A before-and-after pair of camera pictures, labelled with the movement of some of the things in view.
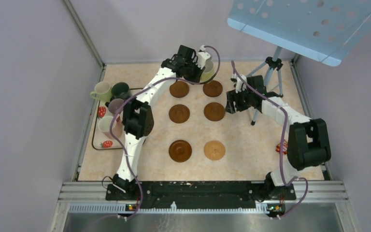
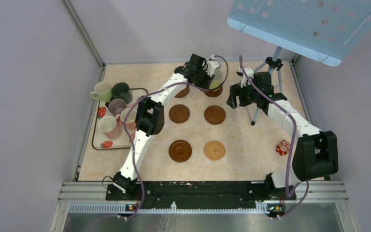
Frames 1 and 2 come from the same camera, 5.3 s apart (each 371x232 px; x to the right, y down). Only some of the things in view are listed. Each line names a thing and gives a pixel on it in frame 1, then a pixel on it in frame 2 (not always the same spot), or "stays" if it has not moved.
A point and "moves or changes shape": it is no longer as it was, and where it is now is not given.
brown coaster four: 214,111 moves or changes shape
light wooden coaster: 214,150 stays
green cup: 210,71 moves or changes shape
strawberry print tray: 99,141 stays
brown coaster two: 213,88 stays
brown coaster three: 179,113 stays
